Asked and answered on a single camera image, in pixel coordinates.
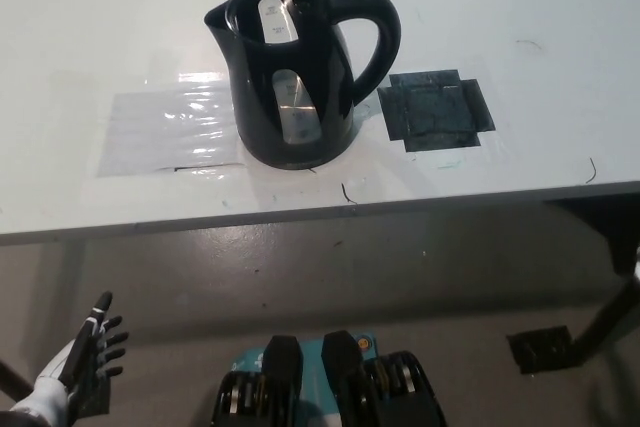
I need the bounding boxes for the black electric kettle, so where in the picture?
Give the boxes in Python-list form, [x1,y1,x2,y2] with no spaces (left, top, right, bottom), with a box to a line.
[203,0,403,171]

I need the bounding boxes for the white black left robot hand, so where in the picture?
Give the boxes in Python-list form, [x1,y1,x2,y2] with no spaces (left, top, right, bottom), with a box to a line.
[12,290,130,426]

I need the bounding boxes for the black table frame beam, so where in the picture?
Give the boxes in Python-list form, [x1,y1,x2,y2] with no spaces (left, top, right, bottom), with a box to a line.
[543,194,640,276]

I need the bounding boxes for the clear plastic sheet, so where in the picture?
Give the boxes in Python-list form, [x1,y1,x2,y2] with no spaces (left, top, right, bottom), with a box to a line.
[94,70,247,181]

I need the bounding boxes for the black metal table leg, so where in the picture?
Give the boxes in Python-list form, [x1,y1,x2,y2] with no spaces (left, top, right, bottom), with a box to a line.
[573,266,640,364]
[0,360,34,401]

